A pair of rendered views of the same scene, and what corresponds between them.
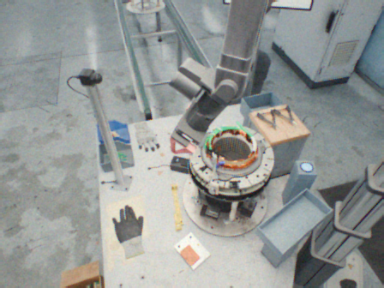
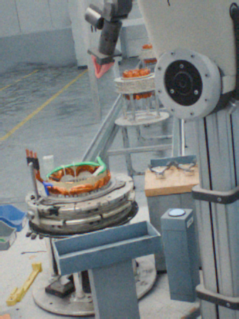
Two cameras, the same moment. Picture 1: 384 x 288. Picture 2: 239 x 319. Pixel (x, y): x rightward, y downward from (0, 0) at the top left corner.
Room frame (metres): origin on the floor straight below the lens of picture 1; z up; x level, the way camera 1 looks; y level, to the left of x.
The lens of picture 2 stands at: (-0.65, -0.88, 1.60)
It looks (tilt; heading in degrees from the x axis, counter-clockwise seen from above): 16 degrees down; 24
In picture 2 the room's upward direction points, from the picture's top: 8 degrees counter-clockwise
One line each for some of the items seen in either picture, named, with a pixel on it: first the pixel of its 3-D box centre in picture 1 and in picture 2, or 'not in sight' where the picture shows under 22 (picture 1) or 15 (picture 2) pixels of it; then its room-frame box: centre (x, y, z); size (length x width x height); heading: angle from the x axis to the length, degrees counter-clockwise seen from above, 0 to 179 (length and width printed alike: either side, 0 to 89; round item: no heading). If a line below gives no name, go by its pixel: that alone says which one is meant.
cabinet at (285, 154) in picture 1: (272, 146); (179, 221); (0.90, -0.38, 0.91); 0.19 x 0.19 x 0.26; 18
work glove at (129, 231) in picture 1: (129, 228); not in sight; (0.54, 0.27, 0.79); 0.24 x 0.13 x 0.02; 16
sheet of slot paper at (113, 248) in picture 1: (126, 228); not in sight; (0.54, 0.28, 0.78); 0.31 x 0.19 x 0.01; 16
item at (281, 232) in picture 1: (285, 237); (113, 290); (0.44, -0.34, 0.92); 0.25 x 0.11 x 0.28; 126
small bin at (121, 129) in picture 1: (114, 133); (4, 218); (1.08, 0.43, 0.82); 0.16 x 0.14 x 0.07; 107
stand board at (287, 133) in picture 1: (279, 123); (175, 179); (0.90, -0.38, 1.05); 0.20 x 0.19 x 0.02; 18
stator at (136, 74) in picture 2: not in sight; (137, 83); (2.91, 0.47, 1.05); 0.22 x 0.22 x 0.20
